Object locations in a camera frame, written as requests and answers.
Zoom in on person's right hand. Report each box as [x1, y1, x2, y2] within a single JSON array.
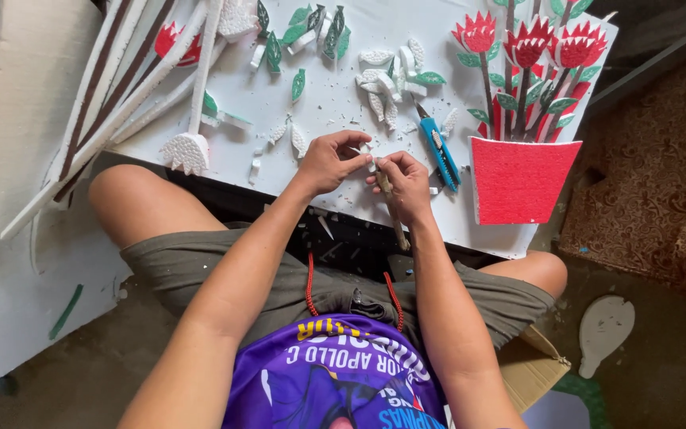
[[367, 151, 434, 228]]

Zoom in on person's left hand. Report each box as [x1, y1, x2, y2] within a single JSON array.
[[295, 130, 375, 198]]

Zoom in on brown handled craft knife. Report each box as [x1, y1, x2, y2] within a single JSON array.
[[377, 170, 411, 251]]

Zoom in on small white foam piece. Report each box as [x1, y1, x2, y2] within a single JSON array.
[[360, 143, 380, 174]]

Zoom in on blue utility knife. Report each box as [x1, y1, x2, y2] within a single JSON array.
[[414, 101, 462, 193]]

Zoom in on large white foam work board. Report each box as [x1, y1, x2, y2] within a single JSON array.
[[108, 0, 619, 260]]

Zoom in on white foam scrap strip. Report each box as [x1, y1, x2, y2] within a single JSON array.
[[248, 148, 264, 186]]

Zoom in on pile of white foam leaves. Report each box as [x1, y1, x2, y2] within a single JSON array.
[[355, 38, 428, 131]]

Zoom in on red foam tulip pot decoration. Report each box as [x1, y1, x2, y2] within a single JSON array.
[[451, 0, 609, 226]]

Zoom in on green leaf on white strip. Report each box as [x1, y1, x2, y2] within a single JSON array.
[[201, 91, 254, 132]]

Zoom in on group of green foam leaves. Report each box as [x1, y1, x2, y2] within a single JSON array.
[[256, 0, 353, 75]]

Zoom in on white foam tulip with stem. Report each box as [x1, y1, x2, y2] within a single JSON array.
[[160, 0, 225, 176]]

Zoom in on person's right leg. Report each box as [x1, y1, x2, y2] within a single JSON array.
[[479, 249, 568, 300]]

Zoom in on person's leg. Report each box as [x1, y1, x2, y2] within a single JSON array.
[[479, 249, 568, 300], [88, 164, 229, 251]]

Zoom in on olive green shorts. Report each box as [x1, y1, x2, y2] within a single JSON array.
[[119, 223, 558, 354]]

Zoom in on white foam tulip head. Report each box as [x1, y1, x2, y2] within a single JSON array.
[[218, 0, 259, 44]]

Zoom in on person's left leg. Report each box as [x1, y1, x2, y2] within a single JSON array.
[[88, 164, 229, 251]]

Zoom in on red foam tulip head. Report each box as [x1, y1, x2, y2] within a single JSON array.
[[154, 21, 202, 68]]

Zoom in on purple printed shirt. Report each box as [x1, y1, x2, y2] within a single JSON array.
[[222, 314, 449, 429]]

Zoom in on brown cardboard box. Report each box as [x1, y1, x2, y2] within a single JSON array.
[[497, 323, 572, 415]]

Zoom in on bundle of striped foam stems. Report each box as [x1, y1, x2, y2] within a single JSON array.
[[0, 0, 228, 241]]

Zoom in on white foam tulip cutout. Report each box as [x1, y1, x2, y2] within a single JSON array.
[[578, 295, 636, 380]]

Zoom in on brown patterned sofa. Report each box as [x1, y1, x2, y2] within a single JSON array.
[[557, 48, 686, 301]]

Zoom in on green patterned sheet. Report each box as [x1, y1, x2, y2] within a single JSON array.
[[550, 374, 612, 429]]

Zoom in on grey metal bar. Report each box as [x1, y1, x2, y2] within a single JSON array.
[[584, 21, 686, 117]]

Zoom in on green foam strip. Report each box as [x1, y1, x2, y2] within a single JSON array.
[[49, 284, 84, 341]]

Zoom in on big white foam sheet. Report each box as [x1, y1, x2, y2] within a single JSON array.
[[0, 0, 135, 401]]

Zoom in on red drawstring cord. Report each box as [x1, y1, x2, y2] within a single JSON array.
[[305, 253, 320, 318], [383, 272, 405, 334]]

